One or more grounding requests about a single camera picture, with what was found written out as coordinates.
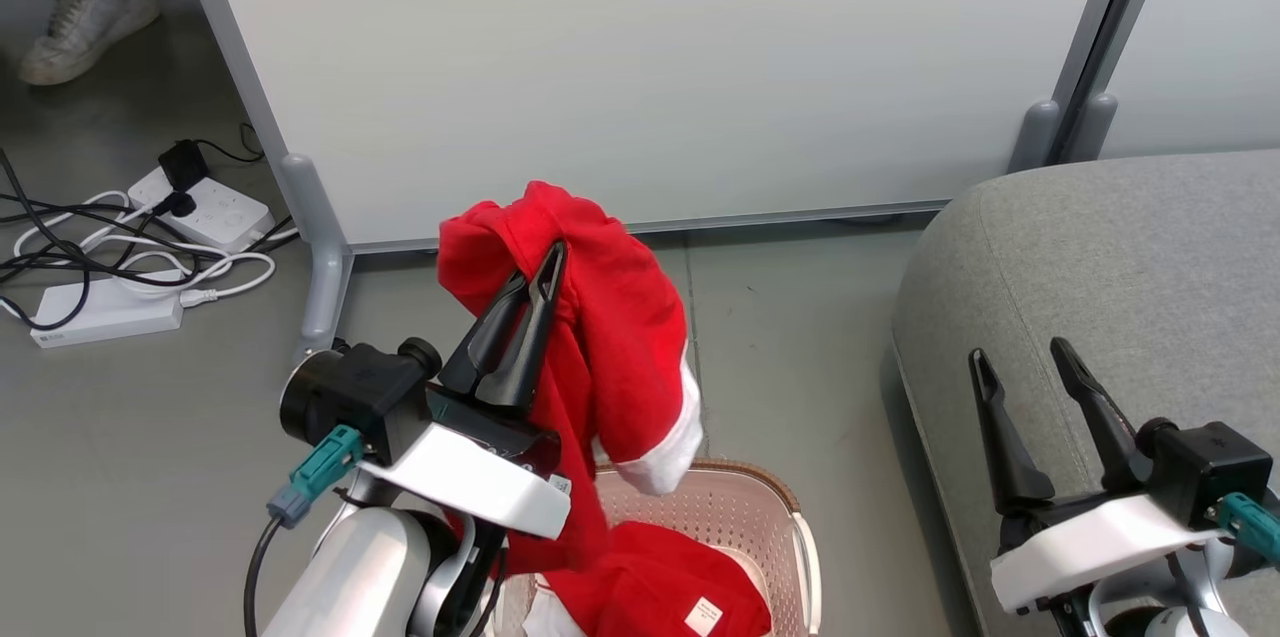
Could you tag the red garment with white trim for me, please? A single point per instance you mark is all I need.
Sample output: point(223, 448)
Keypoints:
point(620, 337)

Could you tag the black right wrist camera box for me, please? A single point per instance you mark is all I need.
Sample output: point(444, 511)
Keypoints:
point(1210, 467)

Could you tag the black round plug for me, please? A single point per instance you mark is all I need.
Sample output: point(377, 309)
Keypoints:
point(178, 205)

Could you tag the narrow white partition panel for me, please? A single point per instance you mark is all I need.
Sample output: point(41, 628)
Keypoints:
point(1200, 27)

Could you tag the large white partition panel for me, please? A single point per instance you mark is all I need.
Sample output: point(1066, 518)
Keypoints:
point(640, 57)

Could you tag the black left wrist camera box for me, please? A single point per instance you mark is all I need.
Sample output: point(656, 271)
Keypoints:
point(350, 397)

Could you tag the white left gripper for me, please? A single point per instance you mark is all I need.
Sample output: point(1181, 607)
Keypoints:
point(470, 477)

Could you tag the cream perforated laundry basket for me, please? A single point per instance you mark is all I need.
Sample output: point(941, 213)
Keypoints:
point(760, 527)

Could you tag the black power adapter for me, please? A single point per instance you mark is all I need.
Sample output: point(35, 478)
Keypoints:
point(183, 165)

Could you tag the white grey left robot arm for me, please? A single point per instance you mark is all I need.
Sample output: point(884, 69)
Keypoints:
point(350, 577)

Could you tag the white square-socket power strip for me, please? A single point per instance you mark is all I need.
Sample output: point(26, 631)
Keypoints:
point(220, 212)

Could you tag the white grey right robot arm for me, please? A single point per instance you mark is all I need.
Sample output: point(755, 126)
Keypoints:
point(1190, 617)

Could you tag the grey fabric sofa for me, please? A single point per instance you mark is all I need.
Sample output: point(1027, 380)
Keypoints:
point(1120, 297)

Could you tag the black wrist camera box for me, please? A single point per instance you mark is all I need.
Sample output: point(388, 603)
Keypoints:
point(1210, 467)
point(350, 397)

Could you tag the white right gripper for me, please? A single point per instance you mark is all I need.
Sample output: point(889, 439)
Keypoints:
point(1100, 542)

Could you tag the white sneaker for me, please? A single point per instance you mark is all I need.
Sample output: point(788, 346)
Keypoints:
point(85, 22)

